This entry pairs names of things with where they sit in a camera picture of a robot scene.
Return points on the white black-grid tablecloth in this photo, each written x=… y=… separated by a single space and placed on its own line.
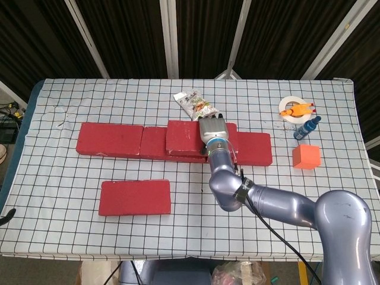
x=89 y=98

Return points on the dark brown curtain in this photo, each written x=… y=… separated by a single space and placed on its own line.
x=130 y=35

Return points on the yellow post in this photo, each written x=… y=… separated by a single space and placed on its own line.
x=302 y=274

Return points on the white tape roll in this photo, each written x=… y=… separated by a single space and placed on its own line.
x=285 y=102

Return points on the red rectangular foam brick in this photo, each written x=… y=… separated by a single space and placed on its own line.
x=182 y=136
x=153 y=142
x=135 y=197
x=110 y=138
x=255 y=148

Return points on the white frame post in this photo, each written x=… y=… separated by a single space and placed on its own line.
x=332 y=41
x=237 y=38
x=170 y=38
x=87 y=38

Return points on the clear plastic bag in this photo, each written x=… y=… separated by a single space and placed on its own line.
x=237 y=274

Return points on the blue spray bottle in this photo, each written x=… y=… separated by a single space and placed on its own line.
x=304 y=130

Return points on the silver printed snack bag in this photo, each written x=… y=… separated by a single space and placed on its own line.
x=196 y=105

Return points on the orange cube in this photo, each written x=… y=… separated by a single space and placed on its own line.
x=305 y=157

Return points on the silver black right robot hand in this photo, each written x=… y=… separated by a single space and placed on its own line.
x=213 y=129

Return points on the white plastic sheet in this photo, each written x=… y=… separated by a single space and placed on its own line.
x=95 y=274

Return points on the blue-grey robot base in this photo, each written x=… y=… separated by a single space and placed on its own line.
x=175 y=273

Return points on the yellow rubber chicken toy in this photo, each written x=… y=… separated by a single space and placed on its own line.
x=294 y=112

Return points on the black box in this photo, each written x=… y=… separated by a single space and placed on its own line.
x=9 y=132

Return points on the blue table edge padding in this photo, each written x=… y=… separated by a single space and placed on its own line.
x=15 y=154

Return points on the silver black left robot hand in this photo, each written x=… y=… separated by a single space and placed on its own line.
x=7 y=216

